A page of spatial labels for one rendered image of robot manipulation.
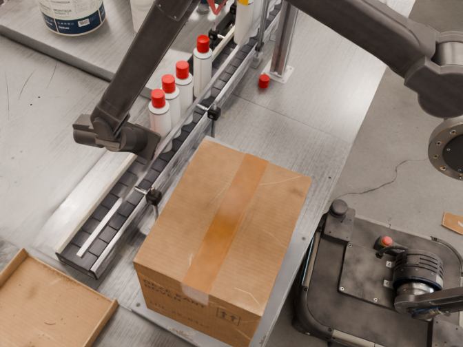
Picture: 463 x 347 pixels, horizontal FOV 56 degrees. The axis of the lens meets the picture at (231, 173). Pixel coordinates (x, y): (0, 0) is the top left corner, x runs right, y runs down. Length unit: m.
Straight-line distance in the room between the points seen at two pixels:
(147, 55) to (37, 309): 0.63
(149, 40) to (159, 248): 0.35
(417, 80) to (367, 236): 1.32
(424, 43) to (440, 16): 2.97
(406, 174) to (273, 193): 1.67
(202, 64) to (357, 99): 0.54
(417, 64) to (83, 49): 1.11
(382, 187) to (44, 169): 1.66
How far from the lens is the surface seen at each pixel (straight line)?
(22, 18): 1.68
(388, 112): 2.72
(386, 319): 1.80
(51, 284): 1.12
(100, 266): 1.06
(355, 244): 1.87
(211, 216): 0.81
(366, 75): 1.58
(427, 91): 0.65
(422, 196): 2.43
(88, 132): 0.99
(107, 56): 1.47
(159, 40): 0.74
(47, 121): 1.39
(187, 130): 1.24
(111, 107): 0.88
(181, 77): 1.13
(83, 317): 1.07
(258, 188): 0.85
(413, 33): 0.65
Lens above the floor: 1.84
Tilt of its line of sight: 56 degrees down
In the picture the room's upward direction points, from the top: 7 degrees clockwise
